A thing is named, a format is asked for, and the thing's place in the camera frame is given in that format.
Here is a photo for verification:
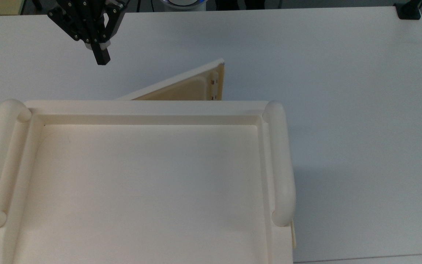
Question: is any black table clamp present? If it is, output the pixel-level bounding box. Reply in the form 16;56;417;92
394;0;422;20

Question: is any cream cabinet door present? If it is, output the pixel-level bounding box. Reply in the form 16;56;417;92
117;58;226;101

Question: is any cream cabinet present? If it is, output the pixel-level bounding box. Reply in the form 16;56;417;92
0;99;297;264

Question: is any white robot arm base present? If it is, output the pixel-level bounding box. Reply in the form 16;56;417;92
151;0;208;12

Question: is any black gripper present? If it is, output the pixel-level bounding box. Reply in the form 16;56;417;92
47;0;127;66

